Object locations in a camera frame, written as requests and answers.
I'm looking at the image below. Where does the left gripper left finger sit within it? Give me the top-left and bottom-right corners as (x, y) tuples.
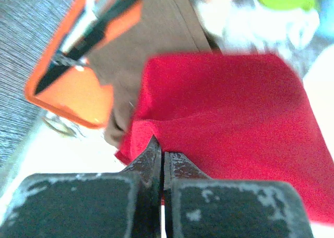
(1, 137), (162, 237)

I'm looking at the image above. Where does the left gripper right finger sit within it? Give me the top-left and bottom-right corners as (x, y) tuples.
(164, 152), (313, 237)

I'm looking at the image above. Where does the red cloth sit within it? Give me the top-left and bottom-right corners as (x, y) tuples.
(116, 53), (333, 224)

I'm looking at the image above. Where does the orange tray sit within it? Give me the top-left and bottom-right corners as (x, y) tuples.
(25, 0), (142, 129)

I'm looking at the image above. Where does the brown cloth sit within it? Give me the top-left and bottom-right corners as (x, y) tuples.
(87, 0), (211, 147)

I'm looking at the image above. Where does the black kitchen knife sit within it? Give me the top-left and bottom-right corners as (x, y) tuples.
(34, 0), (138, 96)

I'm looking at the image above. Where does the green lid sugar jar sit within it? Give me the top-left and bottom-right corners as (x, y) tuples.
(222, 0), (319, 51)

